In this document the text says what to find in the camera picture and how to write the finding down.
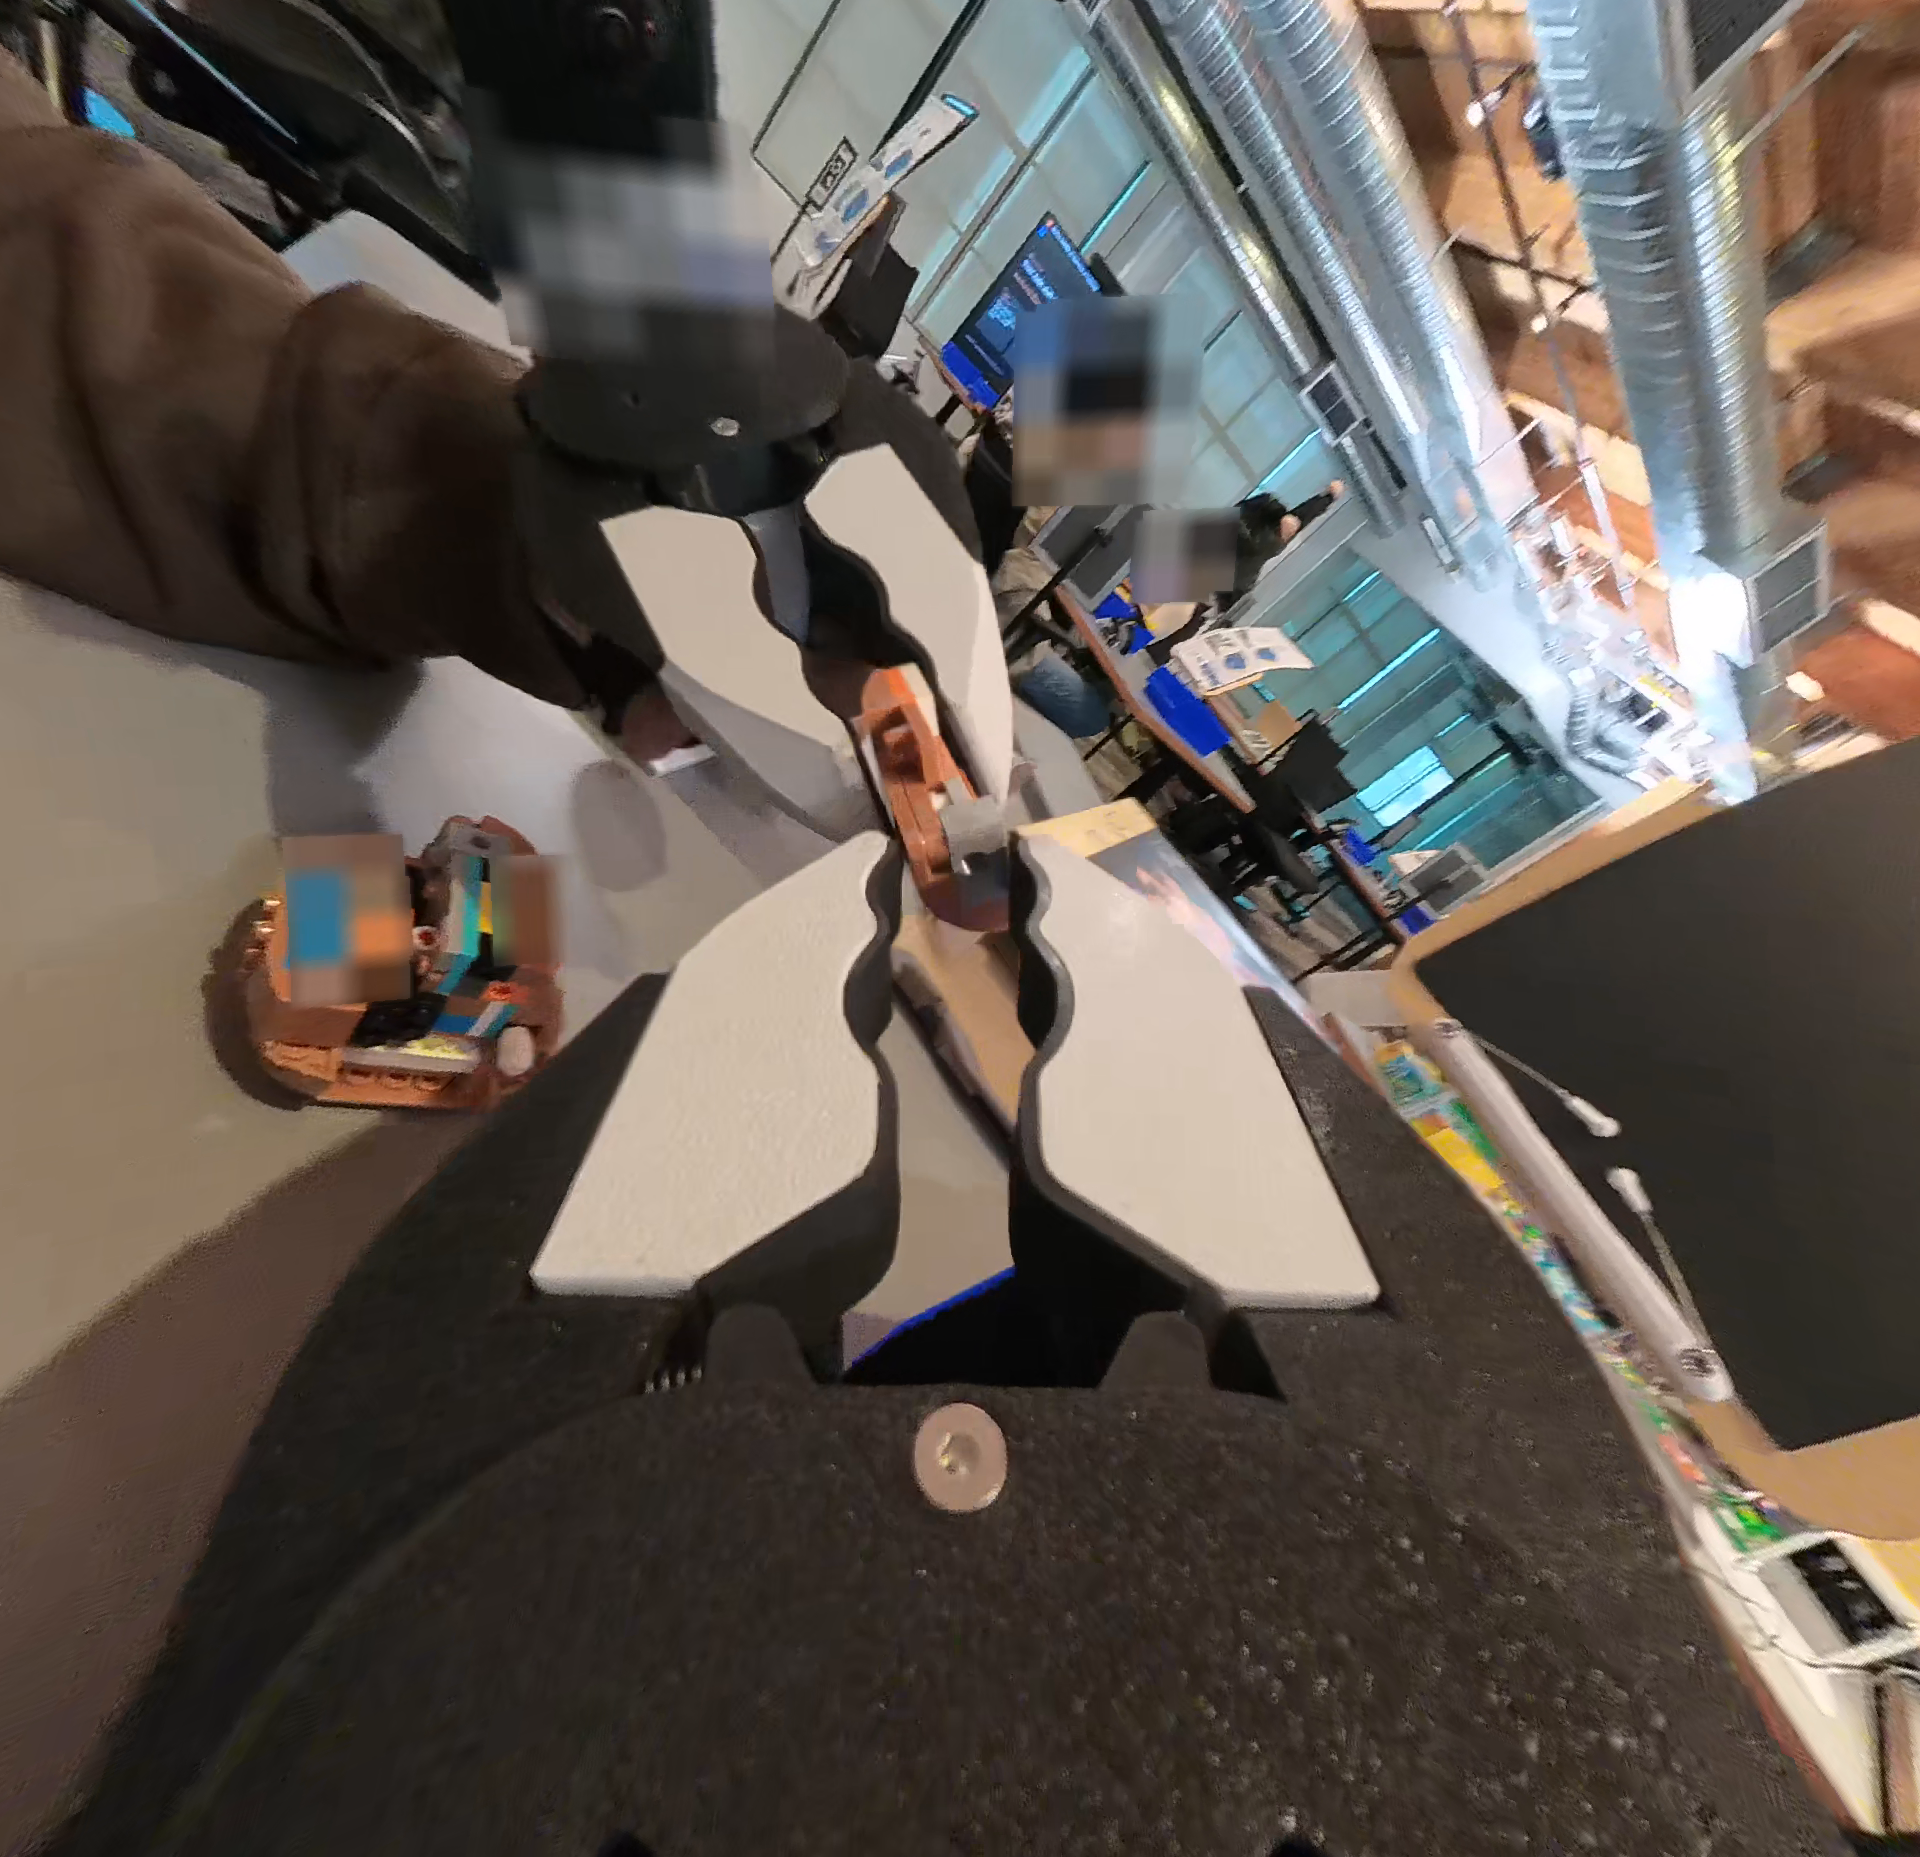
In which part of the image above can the person's left forearm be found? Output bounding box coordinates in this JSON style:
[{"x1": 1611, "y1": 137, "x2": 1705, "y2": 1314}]
[{"x1": 0, "y1": 56, "x2": 617, "y2": 704}]

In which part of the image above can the silver ceiling duct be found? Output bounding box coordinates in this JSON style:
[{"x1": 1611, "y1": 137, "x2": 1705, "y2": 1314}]
[{"x1": 1082, "y1": 0, "x2": 1832, "y2": 809}]

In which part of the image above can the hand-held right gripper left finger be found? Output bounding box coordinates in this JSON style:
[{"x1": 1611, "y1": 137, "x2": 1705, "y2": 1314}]
[{"x1": 535, "y1": 829, "x2": 908, "y2": 1374}]

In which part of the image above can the white screen stand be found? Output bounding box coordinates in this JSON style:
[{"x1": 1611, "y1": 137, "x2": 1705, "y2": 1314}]
[{"x1": 1435, "y1": 1018, "x2": 1746, "y2": 1410}]

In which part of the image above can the brown brick assembly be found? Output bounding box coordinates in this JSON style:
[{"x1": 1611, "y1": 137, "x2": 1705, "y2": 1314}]
[{"x1": 857, "y1": 668, "x2": 1023, "y2": 935}]

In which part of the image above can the lit background screen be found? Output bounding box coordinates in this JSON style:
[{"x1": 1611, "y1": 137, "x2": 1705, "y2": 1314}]
[{"x1": 953, "y1": 214, "x2": 1104, "y2": 389}]

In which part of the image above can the black office chair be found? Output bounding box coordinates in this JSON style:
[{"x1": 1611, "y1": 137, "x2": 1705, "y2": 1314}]
[{"x1": 105, "y1": 0, "x2": 483, "y2": 240}]

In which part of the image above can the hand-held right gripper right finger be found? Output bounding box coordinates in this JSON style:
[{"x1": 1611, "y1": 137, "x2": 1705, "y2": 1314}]
[{"x1": 1005, "y1": 821, "x2": 1381, "y2": 1374}]

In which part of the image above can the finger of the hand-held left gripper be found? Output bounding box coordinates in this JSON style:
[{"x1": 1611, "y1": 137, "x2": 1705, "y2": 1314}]
[
  {"x1": 600, "y1": 501, "x2": 887, "y2": 838},
  {"x1": 804, "y1": 442, "x2": 1023, "y2": 809}
]

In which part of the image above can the printed paper sheet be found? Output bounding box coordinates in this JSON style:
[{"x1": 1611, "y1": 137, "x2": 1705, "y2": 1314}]
[{"x1": 1172, "y1": 624, "x2": 1315, "y2": 698}]

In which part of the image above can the wood-framed black screen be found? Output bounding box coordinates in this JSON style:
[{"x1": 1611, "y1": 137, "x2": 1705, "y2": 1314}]
[{"x1": 1403, "y1": 732, "x2": 1920, "y2": 1535}]

